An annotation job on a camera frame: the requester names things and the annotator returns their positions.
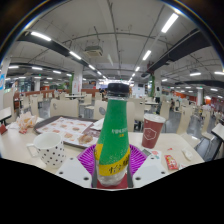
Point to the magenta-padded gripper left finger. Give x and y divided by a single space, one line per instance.
86 160

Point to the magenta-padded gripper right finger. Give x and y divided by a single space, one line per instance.
138 160

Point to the green-labelled clear drink bottle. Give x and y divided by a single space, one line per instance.
112 140

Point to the colourful printed leaflet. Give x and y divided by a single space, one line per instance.
154 154

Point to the brown bun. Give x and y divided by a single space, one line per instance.
85 138

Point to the red paper cup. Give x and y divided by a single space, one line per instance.
151 133

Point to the flat round red coaster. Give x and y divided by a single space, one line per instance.
121 186

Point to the red sauce sachet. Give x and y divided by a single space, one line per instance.
171 162

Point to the white paper napkin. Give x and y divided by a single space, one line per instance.
97 124

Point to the white polka-dot mug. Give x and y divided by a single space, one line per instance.
50 150

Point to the brown food tray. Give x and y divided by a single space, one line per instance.
61 128

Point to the small white wrapper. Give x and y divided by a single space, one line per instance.
187 154

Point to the group of beige chairs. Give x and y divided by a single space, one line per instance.
65 107

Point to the small red snack carton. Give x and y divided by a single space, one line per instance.
22 131

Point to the clear snack bag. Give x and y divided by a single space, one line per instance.
26 121

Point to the ceiling air conditioner unit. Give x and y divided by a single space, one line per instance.
93 51

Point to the group of ceiling lights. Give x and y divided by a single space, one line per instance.
170 22

